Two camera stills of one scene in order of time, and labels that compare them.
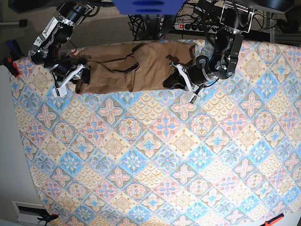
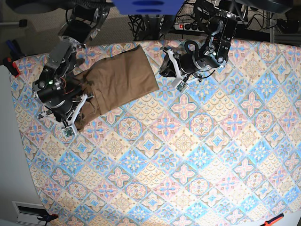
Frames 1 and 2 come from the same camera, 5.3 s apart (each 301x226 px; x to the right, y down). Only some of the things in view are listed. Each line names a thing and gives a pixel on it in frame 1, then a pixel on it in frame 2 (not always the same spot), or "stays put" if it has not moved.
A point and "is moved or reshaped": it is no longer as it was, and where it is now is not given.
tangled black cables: (145, 27) stays put
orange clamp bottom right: (268, 223) stays put
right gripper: (179, 80) to (181, 83)
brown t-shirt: (129, 68) is moved or reshaped
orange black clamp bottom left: (47, 218) stays put
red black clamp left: (8, 61) stays put
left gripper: (60, 90) to (68, 128)
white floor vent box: (27, 213) stays put
